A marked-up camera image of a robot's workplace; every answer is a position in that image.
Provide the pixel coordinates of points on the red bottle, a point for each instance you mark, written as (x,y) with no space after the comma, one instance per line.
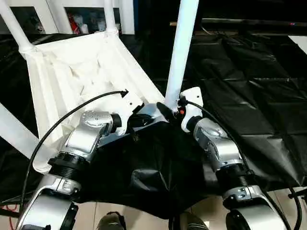
(73,24)

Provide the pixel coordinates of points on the white cabinet with glass doors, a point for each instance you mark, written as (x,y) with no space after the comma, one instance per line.
(53,12)

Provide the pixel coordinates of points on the grey left robot foot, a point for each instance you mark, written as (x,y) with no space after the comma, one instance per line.
(111,223)

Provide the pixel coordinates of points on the grey horizontal rail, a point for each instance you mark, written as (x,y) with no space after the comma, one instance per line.
(249,22)

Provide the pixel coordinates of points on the grey right robot foot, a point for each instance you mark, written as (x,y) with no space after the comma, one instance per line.
(189,222)

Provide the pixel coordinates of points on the black work mat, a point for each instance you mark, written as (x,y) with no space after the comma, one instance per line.
(259,96)

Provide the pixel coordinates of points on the grey robot foot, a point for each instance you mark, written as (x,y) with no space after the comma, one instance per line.
(189,222)
(111,223)

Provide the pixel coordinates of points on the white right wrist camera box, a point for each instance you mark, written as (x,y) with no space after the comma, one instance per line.
(192,103)

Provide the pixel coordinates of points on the white plastic table top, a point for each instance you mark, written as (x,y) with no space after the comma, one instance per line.
(72,72)

